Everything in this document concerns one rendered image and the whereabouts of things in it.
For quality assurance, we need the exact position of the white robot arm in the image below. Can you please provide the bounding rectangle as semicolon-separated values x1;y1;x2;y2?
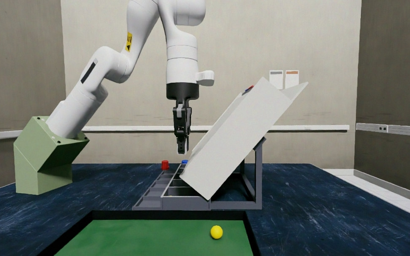
45;0;215;139

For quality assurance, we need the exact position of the red plug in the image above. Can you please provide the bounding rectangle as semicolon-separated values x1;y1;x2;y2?
161;160;169;170

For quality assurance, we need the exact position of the yellow ball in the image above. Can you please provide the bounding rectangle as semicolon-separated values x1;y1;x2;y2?
210;225;223;239

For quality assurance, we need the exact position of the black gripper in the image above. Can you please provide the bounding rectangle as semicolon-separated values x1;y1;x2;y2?
166;82;199;155

